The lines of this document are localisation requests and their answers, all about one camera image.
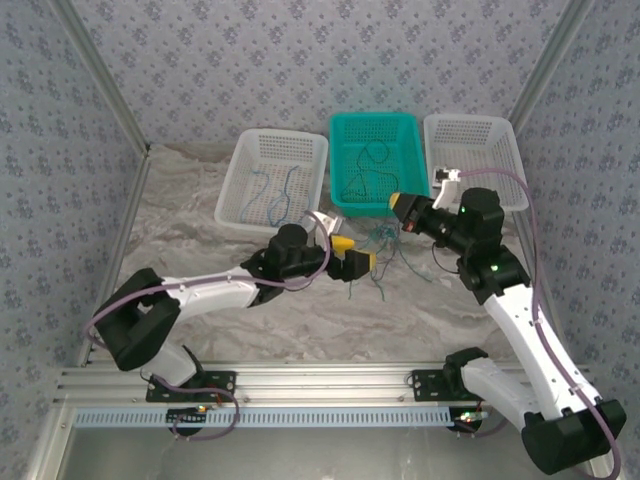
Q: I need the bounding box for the teal perforated plastic basket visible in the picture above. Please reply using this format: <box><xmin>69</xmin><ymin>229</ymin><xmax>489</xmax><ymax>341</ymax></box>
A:
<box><xmin>328</xmin><ymin>112</ymin><xmax>431</xmax><ymax>219</ymax></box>

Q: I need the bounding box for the black controller board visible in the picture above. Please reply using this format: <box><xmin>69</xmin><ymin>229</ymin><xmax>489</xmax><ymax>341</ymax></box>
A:
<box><xmin>452</xmin><ymin>407</ymin><xmax>489</xmax><ymax>434</ymax></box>
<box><xmin>167</xmin><ymin>405</ymin><xmax>209</xmax><ymax>432</ymax></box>

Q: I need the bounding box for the thin green cable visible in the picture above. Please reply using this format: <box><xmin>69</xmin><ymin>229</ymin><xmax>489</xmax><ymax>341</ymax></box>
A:
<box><xmin>367</xmin><ymin>223</ymin><xmax>401</xmax><ymax>251</ymax></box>

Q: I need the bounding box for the aluminium frame post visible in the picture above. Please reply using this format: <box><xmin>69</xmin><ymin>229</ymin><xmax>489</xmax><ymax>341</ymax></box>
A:
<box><xmin>505</xmin><ymin>0</ymin><xmax>599</xmax><ymax>136</ymax></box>
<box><xmin>49</xmin><ymin>0</ymin><xmax>154</xmax><ymax>156</ymax></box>

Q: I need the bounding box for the white perforated plastic basket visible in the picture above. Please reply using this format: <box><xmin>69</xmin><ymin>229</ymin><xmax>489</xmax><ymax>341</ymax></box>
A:
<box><xmin>423</xmin><ymin>113</ymin><xmax>531</xmax><ymax>214</ymax></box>
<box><xmin>213</xmin><ymin>128</ymin><xmax>330</xmax><ymax>241</ymax></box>

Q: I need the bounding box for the pile of thin wires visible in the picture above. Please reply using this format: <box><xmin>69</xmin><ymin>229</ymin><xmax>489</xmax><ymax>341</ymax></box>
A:
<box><xmin>394</xmin><ymin>239</ymin><xmax>436</xmax><ymax>286</ymax></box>

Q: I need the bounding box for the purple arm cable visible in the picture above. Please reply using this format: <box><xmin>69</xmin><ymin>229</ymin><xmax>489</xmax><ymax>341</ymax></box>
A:
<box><xmin>82</xmin><ymin>209</ymin><xmax>334</xmax><ymax>444</ymax></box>
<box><xmin>459</xmin><ymin>167</ymin><xmax>624</xmax><ymax>480</ymax></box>

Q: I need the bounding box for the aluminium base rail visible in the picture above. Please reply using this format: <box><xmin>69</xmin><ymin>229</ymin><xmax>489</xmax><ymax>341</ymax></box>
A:
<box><xmin>54</xmin><ymin>360</ymin><xmax>596</xmax><ymax>407</ymax></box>

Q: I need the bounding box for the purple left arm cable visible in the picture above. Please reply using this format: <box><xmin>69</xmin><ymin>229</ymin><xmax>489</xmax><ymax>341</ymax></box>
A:
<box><xmin>82</xmin><ymin>209</ymin><xmax>334</xmax><ymax>444</ymax></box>

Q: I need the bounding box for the white slotted cable duct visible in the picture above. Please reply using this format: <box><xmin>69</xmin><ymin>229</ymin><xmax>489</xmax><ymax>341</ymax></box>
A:
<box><xmin>73</xmin><ymin>405</ymin><xmax>459</xmax><ymax>430</ymax></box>

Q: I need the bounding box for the aluminium frame leg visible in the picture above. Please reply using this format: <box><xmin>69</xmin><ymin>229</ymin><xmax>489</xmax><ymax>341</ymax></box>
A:
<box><xmin>582</xmin><ymin>457</ymin><xmax>626</xmax><ymax>480</ymax></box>
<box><xmin>24</xmin><ymin>404</ymin><xmax>76</xmax><ymax>480</ymax></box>

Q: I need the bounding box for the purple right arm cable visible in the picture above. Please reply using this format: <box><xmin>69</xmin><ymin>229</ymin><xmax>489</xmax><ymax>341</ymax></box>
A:
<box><xmin>459</xmin><ymin>167</ymin><xmax>624</xmax><ymax>480</ymax></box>

